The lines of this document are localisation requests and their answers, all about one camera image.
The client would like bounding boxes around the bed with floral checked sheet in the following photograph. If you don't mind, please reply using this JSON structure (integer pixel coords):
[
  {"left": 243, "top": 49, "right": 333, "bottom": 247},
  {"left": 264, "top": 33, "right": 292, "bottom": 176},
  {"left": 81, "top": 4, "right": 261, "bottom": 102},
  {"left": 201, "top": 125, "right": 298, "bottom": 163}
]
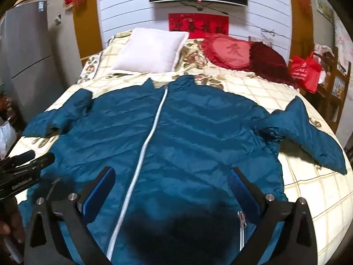
[{"left": 6, "top": 29, "right": 353, "bottom": 265}]

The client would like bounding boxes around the white plastic bag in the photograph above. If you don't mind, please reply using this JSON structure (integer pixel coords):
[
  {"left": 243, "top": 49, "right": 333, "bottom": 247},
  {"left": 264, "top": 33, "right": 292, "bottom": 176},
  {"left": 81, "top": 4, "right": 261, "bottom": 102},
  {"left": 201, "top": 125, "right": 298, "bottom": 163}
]
[{"left": 0, "top": 118, "right": 17, "bottom": 158}]

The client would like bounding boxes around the red wall banner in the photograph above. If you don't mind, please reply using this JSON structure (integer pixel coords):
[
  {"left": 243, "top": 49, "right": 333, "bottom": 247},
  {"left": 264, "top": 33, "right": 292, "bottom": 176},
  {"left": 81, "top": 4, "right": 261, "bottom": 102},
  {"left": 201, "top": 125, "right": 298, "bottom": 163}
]
[{"left": 168, "top": 13, "right": 229, "bottom": 39}]

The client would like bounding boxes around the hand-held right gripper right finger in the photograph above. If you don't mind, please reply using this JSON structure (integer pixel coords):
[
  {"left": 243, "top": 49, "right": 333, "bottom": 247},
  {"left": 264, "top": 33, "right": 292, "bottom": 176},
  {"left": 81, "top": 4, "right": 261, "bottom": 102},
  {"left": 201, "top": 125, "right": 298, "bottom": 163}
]
[{"left": 228, "top": 167, "right": 326, "bottom": 265}]

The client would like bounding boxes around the small wall poster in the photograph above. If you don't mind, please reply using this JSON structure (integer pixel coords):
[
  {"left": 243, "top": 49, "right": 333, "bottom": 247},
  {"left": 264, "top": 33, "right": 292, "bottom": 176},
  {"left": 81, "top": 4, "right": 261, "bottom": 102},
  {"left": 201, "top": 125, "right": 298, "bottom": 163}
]
[{"left": 315, "top": 0, "right": 336, "bottom": 22}]

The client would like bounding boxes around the white square pillow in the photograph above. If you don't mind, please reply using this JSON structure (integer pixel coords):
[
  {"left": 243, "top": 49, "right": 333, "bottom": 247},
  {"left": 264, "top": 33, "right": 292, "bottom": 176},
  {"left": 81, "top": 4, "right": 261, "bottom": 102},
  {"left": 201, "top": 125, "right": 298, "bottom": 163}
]
[{"left": 112, "top": 28, "right": 190, "bottom": 73}]

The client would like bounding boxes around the black wall cable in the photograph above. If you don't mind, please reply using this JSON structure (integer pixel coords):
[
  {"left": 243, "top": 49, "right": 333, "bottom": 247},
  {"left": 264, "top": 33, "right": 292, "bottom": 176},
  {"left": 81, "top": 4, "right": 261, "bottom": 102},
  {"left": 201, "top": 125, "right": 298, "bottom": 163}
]
[{"left": 180, "top": 1, "right": 291, "bottom": 38}]

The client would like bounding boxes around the person's left hand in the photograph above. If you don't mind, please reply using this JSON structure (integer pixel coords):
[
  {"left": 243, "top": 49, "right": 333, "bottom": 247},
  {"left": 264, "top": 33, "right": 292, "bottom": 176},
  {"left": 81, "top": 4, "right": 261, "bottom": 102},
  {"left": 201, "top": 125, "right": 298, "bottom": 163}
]
[{"left": 0, "top": 201, "right": 26, "bottom": 245}]

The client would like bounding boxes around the floral curtain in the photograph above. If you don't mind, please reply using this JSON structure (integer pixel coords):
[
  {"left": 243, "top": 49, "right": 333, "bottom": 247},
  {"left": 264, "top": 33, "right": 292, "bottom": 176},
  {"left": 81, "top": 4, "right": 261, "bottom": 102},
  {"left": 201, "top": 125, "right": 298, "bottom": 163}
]
[{"left": 333, "top": 13, "right": 353, "bottom": 73}]

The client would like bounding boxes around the dark red velvet pillow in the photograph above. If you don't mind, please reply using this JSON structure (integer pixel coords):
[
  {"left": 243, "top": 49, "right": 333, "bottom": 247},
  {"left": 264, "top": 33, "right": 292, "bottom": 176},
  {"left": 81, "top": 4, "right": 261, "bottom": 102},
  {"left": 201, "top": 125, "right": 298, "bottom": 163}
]
[{"left": 248, "top": 41, "right": 300, "bottom": 89}]

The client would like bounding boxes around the blue quilted jacket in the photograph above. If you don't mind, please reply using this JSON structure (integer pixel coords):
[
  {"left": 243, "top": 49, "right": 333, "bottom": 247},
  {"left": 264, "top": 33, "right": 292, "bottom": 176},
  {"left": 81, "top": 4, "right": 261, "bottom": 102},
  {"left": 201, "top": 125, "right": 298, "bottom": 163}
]
[{"left": 17, "top": 75, "right": 348, "bottom": 265}]

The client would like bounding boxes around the grey refrigerator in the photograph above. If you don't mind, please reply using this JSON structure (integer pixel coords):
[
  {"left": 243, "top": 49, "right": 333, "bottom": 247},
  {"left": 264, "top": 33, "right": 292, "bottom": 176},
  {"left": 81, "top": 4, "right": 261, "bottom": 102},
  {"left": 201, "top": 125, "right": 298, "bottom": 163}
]
[{"left": 0, "top": 0, "right": 84, "bottom": 122}]

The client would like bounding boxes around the red heart-shaped pillow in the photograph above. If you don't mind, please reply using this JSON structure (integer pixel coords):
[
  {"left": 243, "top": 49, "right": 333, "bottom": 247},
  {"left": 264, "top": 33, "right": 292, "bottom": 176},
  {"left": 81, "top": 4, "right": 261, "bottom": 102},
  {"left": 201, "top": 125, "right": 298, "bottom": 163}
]
[{"left": 200, "top": 33, "right": 256, "bottom": 71}]

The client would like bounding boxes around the red shopping bag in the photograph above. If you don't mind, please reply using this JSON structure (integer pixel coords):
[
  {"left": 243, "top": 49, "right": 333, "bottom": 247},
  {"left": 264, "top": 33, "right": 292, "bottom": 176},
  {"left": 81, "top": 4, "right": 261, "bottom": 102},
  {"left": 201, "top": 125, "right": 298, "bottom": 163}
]
[{"left": 288, "top": 51, "right": 323, "bottom": 94}]

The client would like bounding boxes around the wooden chair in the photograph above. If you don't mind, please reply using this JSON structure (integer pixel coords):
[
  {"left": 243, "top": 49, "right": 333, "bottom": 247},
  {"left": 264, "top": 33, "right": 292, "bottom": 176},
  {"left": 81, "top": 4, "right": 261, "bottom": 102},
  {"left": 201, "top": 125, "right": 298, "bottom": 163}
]
[{"left": 314, "top": 45, "right": 352, "bottom": 133}]

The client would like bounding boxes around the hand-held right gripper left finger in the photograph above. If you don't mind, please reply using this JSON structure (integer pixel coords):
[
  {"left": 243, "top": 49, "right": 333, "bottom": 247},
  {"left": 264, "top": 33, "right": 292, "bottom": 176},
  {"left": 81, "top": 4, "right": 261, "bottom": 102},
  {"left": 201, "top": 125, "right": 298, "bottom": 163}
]
[{"left": 23, "top": 166, "right": 116, "bottom": 265}]

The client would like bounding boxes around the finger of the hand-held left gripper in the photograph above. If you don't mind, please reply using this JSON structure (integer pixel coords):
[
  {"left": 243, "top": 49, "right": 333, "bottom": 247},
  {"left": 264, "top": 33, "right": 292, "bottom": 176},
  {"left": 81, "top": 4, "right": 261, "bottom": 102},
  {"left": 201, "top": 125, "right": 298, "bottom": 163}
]
[
  {"left": 4, "top": 150, "right": 36, "bottom": 168},
  {"left": 17, "top": 153, "right": 56, "bottom": 177}
]

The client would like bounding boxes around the dark wooden cabinet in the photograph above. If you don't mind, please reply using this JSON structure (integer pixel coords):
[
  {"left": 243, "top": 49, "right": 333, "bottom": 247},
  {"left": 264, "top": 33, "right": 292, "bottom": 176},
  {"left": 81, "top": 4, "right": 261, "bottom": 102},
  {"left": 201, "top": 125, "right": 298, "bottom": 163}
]
[{"left": 0, "top": 88, "right": 17, "bottom": 126}]

